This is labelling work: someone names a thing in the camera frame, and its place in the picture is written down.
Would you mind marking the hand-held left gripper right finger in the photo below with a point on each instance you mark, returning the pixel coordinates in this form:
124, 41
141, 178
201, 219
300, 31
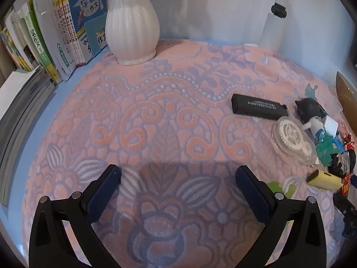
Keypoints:
253, 195

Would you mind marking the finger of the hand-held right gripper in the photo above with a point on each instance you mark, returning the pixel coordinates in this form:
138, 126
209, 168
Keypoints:
344, 206

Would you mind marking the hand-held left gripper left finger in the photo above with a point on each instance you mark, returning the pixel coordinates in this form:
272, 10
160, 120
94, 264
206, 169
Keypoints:
103, 195

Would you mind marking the red package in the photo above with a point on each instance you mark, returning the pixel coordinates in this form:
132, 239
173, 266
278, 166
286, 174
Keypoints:
345, 185

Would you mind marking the light green plastic toy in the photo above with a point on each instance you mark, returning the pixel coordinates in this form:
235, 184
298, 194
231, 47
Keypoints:
274, 185

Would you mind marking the yellow rectangular gadget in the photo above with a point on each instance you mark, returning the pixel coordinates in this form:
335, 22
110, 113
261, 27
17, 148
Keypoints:
325, 180

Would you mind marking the black furry toy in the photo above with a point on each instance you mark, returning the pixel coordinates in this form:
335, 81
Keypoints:
339, 164

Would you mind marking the teal green plastic toy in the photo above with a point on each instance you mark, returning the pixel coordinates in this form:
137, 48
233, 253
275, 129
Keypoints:
326, 148

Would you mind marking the red toy figure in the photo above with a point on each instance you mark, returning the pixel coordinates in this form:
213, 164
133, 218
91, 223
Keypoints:
349, 142

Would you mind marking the clear correction tape dispenser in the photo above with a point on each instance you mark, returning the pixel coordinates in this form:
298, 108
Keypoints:
292, 139

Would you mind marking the white charger plug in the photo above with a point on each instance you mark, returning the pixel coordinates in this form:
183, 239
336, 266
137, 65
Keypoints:
331, 125

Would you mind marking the black rectangular device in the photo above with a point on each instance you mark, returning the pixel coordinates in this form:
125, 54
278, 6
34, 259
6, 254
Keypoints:
256, 107

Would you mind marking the black-haired toy figurine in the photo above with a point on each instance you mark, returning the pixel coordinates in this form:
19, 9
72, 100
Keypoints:
308, 109

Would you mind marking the brown woven bowl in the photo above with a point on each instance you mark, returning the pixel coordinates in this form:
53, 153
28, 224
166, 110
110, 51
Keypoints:
347, 95

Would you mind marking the pink patterned blanket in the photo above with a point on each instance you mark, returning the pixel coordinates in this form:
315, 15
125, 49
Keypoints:
167, 145

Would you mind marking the blue bookend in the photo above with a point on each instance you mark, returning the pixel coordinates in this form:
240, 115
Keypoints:
94, 36

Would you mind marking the white lamp pole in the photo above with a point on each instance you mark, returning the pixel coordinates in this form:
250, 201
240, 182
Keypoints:
269, 33

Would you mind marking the white ribbed vase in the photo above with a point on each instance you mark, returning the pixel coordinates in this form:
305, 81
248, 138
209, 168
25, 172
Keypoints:
131, 28

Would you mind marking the row of books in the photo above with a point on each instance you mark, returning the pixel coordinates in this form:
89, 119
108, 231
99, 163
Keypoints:
36, 39

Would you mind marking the black clip on pole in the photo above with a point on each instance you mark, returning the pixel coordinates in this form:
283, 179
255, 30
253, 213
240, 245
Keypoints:
279, 10

